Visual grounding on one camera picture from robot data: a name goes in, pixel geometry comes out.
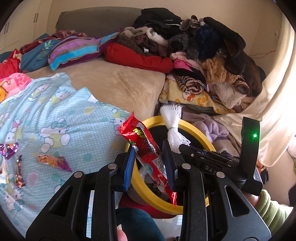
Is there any red snack wrapper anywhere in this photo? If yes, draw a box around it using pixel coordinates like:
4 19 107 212
118 113 177 206

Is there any brown candy bar wrapper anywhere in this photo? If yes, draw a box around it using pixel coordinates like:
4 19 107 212
16 155 26 188

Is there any green sleeve forearm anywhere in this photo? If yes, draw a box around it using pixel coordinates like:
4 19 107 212
255 189 293 235

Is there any yellow rimmed black trash bin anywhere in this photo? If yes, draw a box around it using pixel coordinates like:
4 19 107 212
131 116 215 215

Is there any person's right hand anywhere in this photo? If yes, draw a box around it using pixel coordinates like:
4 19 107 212
242 191 260 207

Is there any person's left hand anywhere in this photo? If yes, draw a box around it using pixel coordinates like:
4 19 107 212
117 225 127 241

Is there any beige knit sweater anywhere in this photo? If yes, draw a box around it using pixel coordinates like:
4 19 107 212
212 139 239 157

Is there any orange purple snack wrapper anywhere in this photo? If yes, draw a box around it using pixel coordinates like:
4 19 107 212
38 155 72 172

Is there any cream curtain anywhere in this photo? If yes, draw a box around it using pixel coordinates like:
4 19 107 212
215 16 295 167

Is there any beige bed sheet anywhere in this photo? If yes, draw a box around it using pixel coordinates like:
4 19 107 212
27 57 166 121

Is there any light blue Hello Kitty quilt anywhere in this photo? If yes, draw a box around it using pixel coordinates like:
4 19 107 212
1 73 130 235

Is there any red pillow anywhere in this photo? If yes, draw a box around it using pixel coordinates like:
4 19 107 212
104 43 174 74

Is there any pile of dark clothes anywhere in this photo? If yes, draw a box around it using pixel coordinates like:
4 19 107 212
132 8 262 97

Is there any purple foil candy wrapper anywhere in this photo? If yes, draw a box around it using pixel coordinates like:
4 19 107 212
0 143 19 160

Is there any striped purple blue pillow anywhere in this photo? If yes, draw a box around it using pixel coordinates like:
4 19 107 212
48 32 119 71

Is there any blue floral blanket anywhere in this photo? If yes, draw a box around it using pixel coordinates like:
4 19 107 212
1 38 61 73

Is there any pink cartoon bear blanket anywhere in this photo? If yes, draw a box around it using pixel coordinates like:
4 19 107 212
0 73 32 103

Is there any grey bed headboard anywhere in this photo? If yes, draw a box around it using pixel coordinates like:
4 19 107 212
55 6 141 37

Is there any red floral blanket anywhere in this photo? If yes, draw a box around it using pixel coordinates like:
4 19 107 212
0 49 22 79

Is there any white wardrobe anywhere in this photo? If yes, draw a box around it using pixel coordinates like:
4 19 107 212
1 0 53 53

